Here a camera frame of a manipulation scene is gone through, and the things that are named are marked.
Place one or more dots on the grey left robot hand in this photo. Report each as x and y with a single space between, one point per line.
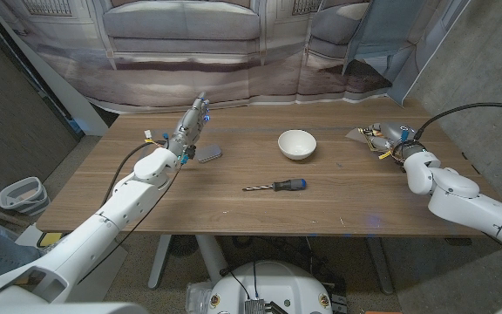
188 128

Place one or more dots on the yellow snack packet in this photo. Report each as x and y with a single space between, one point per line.
356 134

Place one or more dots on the grey white floor basket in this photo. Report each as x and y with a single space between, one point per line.
22 196

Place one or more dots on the white backdrop stand post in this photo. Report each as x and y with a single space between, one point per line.
65 93

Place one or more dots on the clear plastic container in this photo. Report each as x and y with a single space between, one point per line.
198 298

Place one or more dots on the white ceramic bowl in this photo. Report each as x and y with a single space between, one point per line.
296 143

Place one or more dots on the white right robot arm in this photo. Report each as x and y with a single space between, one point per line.
460 196

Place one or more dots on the printed sofa room backdrop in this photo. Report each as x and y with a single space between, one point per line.
181 56

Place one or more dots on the white table leg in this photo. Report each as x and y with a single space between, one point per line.
159 261
379 266
212 257

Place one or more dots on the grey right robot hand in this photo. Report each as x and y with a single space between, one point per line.
397 135

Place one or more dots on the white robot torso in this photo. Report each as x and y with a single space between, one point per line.
273 288

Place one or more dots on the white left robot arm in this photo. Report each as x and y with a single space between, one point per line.
103 227

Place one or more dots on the grey yellow sneaker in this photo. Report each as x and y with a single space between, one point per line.
50 240

